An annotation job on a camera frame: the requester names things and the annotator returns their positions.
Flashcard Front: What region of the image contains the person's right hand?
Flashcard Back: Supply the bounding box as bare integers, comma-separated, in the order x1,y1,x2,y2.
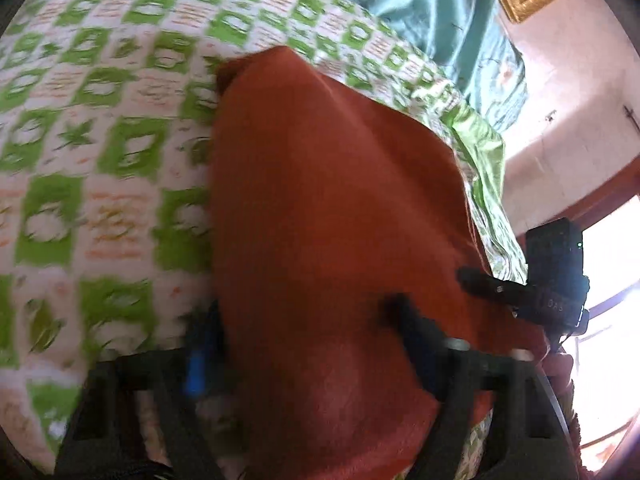
541,352,575,412

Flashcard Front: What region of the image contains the teal floral quilt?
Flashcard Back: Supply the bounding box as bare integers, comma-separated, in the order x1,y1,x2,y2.
350,0,527,133

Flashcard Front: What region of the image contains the green white checkered bedsheet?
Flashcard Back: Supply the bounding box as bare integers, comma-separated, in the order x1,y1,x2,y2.
1,0,526,472

